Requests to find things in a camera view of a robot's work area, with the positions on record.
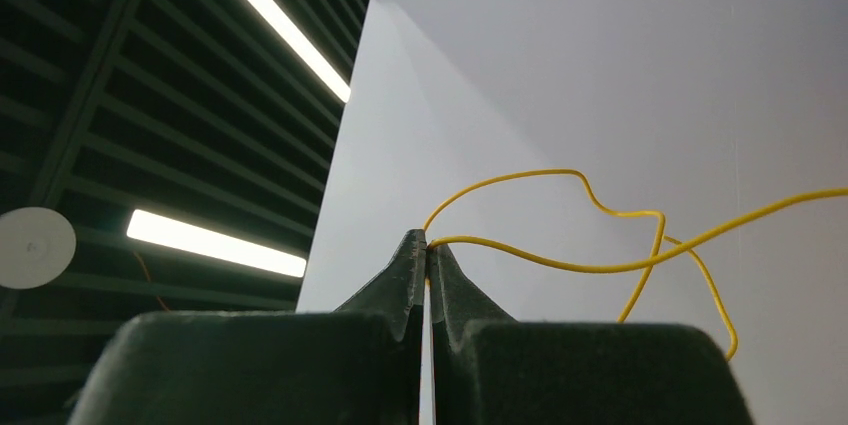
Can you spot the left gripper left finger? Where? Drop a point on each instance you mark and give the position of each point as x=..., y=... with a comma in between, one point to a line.
x=358, y=364

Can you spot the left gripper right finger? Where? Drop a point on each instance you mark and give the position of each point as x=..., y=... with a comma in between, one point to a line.
x=490, y=368

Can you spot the long ceiling light lower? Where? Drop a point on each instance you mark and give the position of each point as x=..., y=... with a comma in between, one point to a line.
x=160, y=230

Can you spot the long ceiling light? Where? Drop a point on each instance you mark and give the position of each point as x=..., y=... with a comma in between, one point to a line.
x=289, y=32
x=160, y=230

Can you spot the round white ceiling disc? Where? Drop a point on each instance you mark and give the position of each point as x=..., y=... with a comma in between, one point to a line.
x=37, y=246

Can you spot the long ceiling light upper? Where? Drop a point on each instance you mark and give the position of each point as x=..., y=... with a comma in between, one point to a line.
x=289, y=32

